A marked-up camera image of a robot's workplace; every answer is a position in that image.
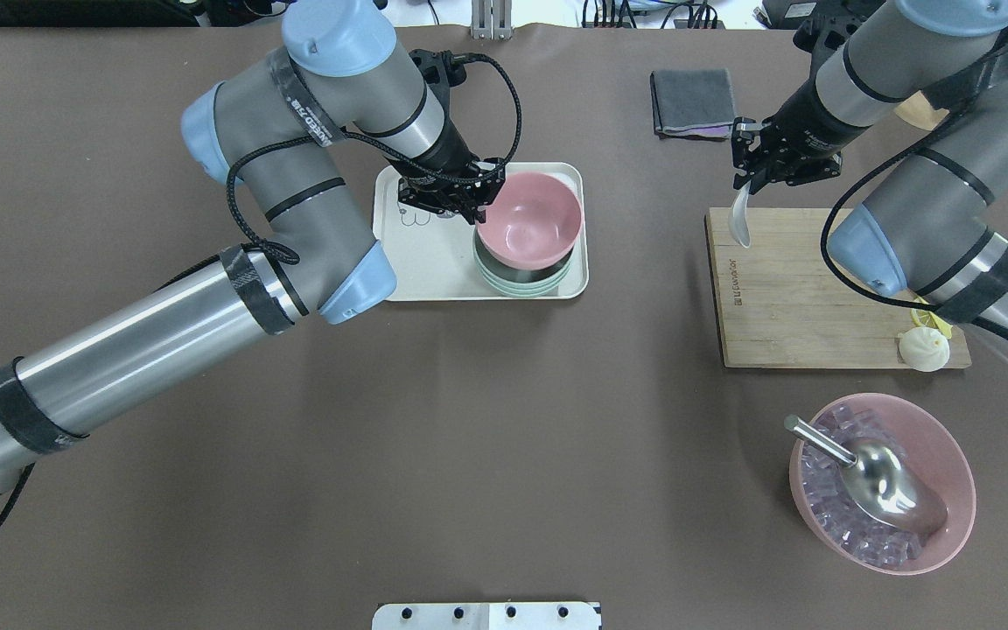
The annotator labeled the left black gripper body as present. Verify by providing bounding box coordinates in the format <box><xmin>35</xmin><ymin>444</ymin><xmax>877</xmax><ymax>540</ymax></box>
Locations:
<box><xmin>389</xmin><ymin>119</ymin><xmax>507</xmax><ymax>215</ymax></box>

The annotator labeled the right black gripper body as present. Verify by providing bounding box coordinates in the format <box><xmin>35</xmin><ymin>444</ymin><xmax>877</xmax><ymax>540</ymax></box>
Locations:
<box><xmin>731</xmin><ymin>83</ymin><xmax>865</xmax><ymax>186</ymax></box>

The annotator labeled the white ceramic spoon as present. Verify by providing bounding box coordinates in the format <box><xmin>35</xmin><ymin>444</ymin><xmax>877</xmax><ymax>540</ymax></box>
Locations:
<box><xmin>728</xmin><ymin>182</ymin><xmax>752</xmax><ymax>249</ymax></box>

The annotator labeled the small pink bowl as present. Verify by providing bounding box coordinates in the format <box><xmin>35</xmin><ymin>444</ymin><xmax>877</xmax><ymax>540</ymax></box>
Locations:
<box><xmin>475</xmin><ymin>171</ymin><xmax>585</xmax><ymax>270</ymax></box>

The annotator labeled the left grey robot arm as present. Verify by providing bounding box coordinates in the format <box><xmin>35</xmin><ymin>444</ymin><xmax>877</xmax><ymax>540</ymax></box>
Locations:
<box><xmin>0</xmin><ymin>1</ymin><xmax>515</xmax><ymax>495</ymax></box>

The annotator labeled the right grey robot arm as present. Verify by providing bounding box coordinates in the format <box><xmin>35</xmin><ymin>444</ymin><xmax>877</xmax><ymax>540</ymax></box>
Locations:
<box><xmin>731</xmin><ymin>1</ymin><xmax>1008</xmax><ymax>342</ymax></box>

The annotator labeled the green bowl stack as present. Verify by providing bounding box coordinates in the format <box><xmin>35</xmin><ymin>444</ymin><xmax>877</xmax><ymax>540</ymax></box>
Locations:
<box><xmin>473</xmin><ymin>232</ymin><xmax>573</xmax><ymax>298</ymax></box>

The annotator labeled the large pink bowl with ice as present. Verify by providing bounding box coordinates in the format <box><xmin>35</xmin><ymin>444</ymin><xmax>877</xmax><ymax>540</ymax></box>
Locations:
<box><xmin>789</xmin><ymin>392</ymin><xmax>977</xmax><ymax>577</ymax></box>

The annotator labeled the cream tray with dog print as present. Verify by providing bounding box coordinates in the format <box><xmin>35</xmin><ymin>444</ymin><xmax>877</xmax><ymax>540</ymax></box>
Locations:
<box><xmin>372</xmin><ymin>161</ymin><xmax>591</xmax><ymax>302</ymax></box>

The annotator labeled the folded grey cloth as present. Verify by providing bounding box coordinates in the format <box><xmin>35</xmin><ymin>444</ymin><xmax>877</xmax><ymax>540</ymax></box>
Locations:
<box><xmin>649</xmin><ymin>68</ymin><xmax>737</xmax><ymax>141</ymax></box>

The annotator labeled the wooden mug tree stand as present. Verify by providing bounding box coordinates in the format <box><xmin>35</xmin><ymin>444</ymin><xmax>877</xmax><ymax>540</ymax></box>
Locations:
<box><xmin>893</xmin><ymin>92</ymin><xmax>949</xmax><ymax>132</ymax></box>

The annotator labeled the bamboo cutting board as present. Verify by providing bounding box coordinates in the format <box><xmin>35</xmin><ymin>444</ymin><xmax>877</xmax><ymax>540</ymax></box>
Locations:
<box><xmin>705</xmin><ymin>206</ymin><xmax>972</xmax><ymax>369</ymax></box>

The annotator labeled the lower lemon slice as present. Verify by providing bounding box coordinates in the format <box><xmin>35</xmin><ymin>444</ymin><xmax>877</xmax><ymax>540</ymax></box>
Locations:
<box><xmin>909</xmin><ymin>308</ymin><xmax>949</xmax><ymax>338</ymax></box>

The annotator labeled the metal ice scoop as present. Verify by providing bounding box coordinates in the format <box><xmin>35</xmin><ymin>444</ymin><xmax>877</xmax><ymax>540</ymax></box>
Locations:
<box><xmin>784</xmin><ymin>415</ymin><xmax>949</xmax><ymax>536</ymax></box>

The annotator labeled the white mounting plate with screws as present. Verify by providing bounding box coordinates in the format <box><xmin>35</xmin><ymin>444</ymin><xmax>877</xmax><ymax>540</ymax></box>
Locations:
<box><xmin>371</xmin><ymin>601</ymin><xmax>603</xmax><ymax>629</ymax></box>

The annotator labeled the metal camera post base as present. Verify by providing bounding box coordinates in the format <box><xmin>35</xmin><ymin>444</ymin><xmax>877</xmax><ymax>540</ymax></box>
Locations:
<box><xmin>471</xmin><ymin>0</ymin><xmax>515</xmax><ymax>40</ymax></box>

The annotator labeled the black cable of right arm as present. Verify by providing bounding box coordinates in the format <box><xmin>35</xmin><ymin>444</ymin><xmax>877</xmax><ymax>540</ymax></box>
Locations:
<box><xmin>821</xmin><ymin>0</ymin><xmax>1008</xmax><ymax>351</ymax></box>

